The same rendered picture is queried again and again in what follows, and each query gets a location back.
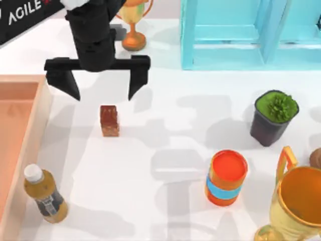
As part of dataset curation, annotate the orange trophy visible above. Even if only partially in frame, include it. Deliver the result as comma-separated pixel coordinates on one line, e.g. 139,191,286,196
115,0,154,51

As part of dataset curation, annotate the light blue rack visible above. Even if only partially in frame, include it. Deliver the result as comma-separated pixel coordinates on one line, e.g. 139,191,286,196
179,0,321,71

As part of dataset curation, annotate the large gold trophy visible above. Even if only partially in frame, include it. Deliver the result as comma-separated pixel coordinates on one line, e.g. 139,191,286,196
253,146,321,241

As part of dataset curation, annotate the black pot with green plant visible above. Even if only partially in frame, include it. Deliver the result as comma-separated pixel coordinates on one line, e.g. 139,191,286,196
249,90,300,147

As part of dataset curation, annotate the brown round object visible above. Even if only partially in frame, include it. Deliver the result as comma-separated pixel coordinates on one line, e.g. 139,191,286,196
308,148,321,168

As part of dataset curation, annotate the yellow bottle with white cap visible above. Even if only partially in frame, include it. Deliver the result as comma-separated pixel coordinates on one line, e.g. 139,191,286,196
23,163,69,224

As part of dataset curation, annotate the salmon-coloured shallow box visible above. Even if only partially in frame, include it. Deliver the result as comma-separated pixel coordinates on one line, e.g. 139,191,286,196
0,74,54,228

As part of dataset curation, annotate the orange can with blue band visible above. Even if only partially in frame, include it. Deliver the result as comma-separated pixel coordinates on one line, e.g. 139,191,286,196
205,149,249,207

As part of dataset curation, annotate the brown bread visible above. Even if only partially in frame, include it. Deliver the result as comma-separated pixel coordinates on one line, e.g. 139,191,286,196
100,104,121,138

